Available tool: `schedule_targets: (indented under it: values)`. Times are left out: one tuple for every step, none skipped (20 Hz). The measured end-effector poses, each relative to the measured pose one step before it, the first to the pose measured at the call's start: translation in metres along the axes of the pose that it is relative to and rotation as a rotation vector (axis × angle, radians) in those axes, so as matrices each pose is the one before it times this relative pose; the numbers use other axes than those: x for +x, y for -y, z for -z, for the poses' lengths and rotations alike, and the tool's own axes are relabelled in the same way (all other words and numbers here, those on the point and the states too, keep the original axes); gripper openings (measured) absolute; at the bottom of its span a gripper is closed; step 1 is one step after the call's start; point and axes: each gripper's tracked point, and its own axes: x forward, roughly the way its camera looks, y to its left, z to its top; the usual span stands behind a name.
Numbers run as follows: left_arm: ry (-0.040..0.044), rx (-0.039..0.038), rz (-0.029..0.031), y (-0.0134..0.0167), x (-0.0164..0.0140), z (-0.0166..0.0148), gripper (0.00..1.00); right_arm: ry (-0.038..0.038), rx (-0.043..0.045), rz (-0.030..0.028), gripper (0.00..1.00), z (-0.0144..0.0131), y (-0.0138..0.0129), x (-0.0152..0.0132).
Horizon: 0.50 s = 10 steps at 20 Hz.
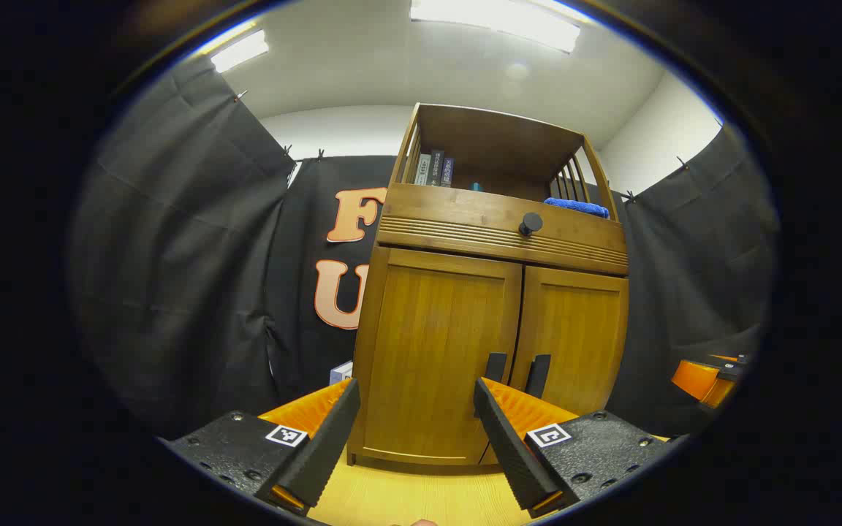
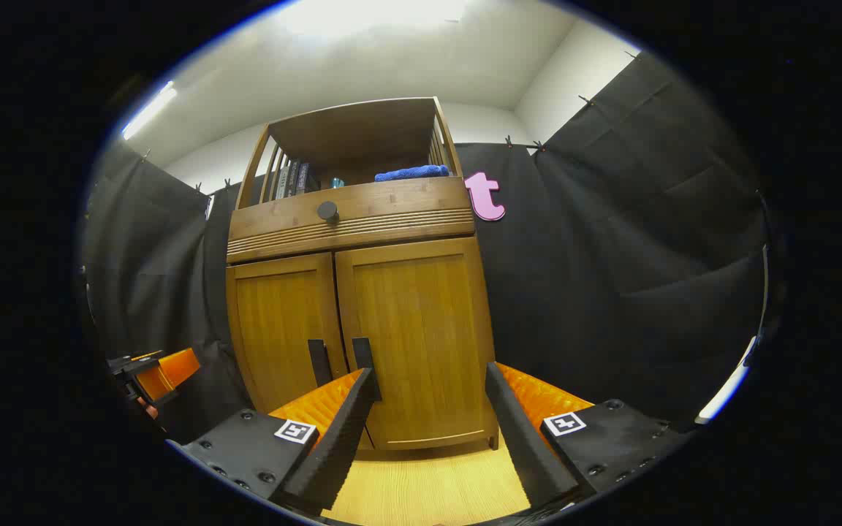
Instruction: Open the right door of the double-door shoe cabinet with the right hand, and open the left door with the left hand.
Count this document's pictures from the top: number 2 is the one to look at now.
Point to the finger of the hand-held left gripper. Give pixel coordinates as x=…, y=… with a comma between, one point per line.
x=176, y=367

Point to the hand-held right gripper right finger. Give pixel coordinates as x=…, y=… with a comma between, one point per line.
x=527, y=438

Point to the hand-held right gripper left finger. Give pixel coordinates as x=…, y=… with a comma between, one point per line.
x=344, y=431

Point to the wooden cabinet door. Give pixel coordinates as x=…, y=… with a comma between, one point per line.
x=275, y=321
x=421, y=321

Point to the wooden double-door shoe cabinet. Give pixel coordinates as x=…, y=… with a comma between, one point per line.
x=362, y=131

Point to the wooden cabinet drawer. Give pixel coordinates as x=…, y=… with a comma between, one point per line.
x=392, y=201

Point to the black backdrop cloth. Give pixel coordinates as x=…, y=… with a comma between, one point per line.
x=611, y=256

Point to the grey book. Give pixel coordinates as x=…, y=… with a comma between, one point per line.
x=283, y=183

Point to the folded blue towel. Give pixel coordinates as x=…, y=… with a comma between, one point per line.
x=414, y=173

